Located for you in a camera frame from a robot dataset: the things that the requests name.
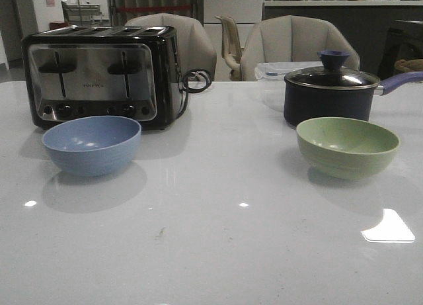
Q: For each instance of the blue plastic bowl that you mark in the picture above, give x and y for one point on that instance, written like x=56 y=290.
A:
x=94 y=145

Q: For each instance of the green plastic bowl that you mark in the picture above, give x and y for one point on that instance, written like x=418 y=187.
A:
x=346 y=148

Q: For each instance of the clear plastic food container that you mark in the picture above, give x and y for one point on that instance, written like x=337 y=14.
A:
x=270 y=77

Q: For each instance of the beige armchair left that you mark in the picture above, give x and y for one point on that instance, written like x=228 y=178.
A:
x=195 y=48

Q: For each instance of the beige armchair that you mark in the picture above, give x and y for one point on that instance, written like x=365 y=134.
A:
x=292 y=39
x=195 y=48

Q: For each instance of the dark blue saucepan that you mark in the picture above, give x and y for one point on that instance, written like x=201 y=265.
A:
x=302 y=103

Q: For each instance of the cream plastic chair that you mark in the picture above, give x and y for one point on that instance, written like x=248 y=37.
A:
x=231 y=50

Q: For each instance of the black and steel toaster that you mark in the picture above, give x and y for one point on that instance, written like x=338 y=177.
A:
x=79 y=71

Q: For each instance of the beige armchair right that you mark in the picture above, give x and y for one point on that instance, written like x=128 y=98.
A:
x=292 y=39

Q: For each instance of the glass pot lid blue knob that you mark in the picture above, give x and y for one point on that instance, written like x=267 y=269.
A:
x=332 y=74

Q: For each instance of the white cabinet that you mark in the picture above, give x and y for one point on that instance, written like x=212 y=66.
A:
x=245 y=13

